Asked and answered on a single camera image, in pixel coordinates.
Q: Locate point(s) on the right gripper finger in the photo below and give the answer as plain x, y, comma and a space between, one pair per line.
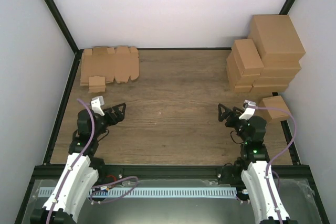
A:
232, 111
223, 113

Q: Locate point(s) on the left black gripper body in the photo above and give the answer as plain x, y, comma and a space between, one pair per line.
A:
112, 120

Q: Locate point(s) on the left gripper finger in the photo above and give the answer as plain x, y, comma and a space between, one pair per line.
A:
118, 115
120, 106

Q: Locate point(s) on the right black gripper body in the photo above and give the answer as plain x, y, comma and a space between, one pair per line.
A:
230, 124

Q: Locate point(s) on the stack of cardboard blanks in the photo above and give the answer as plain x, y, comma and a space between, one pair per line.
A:
119, 64

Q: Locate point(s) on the cardboard box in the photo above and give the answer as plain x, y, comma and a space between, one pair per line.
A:
97, 84

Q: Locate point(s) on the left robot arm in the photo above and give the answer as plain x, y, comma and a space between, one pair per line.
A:
82, 169

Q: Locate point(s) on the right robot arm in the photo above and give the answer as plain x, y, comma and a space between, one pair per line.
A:
254, 164

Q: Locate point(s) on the large bottom folded box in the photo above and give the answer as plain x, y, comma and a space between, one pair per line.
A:
268, 89

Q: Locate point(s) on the large folded box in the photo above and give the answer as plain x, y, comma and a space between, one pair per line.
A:
276, 38
268, 89
273, 81
280, 69

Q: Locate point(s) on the medium bottom folded box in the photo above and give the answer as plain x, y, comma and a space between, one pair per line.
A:
236, 87

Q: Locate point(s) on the medium folded box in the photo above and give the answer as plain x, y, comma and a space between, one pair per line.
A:
247, 57
235, 76
236, 87

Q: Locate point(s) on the medium lower folded box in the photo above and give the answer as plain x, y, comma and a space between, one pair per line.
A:
235, 76

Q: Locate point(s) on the small folded box right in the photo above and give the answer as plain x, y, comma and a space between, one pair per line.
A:
275, 109

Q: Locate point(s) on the medium top folded box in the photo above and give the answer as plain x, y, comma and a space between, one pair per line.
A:
247, 57

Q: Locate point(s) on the large top folded box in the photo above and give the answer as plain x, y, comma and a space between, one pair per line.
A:
276, 38

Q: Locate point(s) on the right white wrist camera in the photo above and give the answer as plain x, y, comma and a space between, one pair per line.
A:
249, 108

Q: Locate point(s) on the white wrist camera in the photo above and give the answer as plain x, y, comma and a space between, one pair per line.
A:
249, 108
96, 105

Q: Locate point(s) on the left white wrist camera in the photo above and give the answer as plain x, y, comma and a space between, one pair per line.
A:
96, 105

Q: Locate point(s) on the black aluminium frame rail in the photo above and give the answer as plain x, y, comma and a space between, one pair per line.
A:
53, 171

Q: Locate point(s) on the light blue slotted cable duct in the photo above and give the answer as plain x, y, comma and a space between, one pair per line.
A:
152, 192

